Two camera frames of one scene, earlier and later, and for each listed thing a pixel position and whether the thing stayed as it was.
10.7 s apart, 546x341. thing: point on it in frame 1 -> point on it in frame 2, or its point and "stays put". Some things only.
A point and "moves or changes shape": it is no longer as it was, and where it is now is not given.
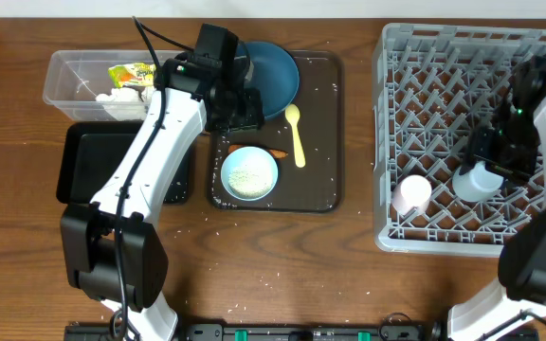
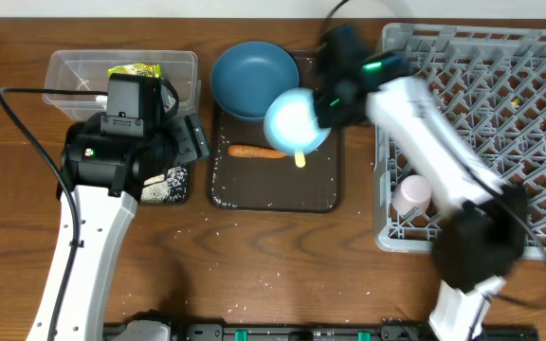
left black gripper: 237,116 -> 190,139
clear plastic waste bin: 76,78 stays put
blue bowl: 274,74 stays put
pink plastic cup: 411,191 stays put
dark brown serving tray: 306,143 stays put
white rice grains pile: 251,179 moves or changes shape
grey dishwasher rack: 433,84 stays put
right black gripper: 499,166 -> 323,110
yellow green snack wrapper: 140,74 stays put
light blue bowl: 249,173 -> 291,123
